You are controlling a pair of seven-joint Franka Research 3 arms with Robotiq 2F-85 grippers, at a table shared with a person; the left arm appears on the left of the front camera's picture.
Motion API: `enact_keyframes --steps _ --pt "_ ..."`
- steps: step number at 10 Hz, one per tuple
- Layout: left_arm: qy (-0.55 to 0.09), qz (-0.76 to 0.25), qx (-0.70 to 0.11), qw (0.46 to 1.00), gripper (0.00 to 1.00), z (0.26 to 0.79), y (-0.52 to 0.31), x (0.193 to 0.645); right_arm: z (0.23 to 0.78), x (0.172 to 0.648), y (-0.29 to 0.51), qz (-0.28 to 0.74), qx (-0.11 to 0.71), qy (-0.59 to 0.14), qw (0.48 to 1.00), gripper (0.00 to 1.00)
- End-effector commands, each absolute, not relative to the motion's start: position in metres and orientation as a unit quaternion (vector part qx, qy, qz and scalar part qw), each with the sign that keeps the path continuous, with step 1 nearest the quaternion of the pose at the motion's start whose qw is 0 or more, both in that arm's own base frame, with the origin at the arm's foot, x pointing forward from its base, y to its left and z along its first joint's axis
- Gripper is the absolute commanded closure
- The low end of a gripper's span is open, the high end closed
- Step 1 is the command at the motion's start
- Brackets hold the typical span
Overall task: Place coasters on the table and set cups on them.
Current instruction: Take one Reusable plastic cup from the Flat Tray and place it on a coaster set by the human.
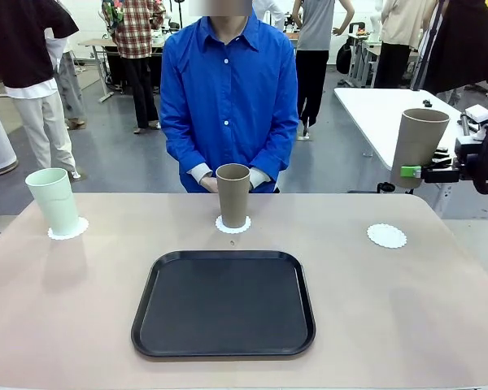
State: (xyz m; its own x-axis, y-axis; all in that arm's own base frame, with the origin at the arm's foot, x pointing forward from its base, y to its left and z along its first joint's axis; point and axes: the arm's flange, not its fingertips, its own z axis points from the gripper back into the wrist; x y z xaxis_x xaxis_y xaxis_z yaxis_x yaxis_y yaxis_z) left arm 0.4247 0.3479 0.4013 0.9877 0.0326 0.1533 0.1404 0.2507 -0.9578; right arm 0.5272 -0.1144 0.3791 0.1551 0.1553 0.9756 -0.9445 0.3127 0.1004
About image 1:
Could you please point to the grey background desk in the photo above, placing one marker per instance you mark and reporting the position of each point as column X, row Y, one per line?
column 97, row 42

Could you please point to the black plastic tray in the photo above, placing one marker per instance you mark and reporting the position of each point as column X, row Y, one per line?
column 223, row 304

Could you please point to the person's right hand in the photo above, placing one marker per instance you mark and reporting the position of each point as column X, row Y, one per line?
column 209, row 183

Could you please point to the person in blue shirt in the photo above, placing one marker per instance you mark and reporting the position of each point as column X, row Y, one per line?
column 227, row 89

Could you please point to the small black table item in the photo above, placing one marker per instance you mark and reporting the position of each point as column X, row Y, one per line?
column 427, row 102

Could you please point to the black tripod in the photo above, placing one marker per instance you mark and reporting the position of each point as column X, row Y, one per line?
column 427, row 53

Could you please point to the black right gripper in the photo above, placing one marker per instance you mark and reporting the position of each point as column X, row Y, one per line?
column 443, row 174

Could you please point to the bystander in grey top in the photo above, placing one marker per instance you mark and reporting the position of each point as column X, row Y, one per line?
column 315, row 28

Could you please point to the person's left hand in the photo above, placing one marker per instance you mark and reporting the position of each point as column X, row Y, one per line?
column 251, row 185

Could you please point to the bystander in black tee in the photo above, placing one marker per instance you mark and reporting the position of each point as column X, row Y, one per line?
column 16, row 44

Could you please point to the bystander in plaid shirt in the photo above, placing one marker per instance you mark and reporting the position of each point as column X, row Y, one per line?
column 136, row 32

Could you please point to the person's right forearm blue sleeve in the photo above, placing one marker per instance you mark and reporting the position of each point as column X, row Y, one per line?
column 179, row 142

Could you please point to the bystander in beige shirt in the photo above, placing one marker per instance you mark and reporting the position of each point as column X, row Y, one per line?
column 402, row 28

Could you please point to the black clamp rod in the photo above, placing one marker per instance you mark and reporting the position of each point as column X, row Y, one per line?
column 465, row 124

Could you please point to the black backpack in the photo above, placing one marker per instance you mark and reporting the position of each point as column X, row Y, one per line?
column 343, row 59

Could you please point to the white lace paper coaster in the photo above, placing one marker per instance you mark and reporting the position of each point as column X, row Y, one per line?
column 386, row 235
column 81, row 229
column 221, row 228

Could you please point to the bystander in black clothes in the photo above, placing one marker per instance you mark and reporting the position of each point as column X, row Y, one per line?
column 463, row 44

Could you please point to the bystander in grey trousers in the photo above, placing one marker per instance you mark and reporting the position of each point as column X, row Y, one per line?
column 71, row 89

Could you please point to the brown plastic cup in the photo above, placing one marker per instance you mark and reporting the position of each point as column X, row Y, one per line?
column 232, row 195
column 419, row 138

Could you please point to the person's left forearm blue sleeve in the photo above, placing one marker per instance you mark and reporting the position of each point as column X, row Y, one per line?
column 278, row 142

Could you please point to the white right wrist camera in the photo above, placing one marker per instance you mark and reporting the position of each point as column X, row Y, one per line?
column 477, row 113

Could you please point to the light green plastic cup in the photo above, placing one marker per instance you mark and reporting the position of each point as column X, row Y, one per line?
column 55, row 203

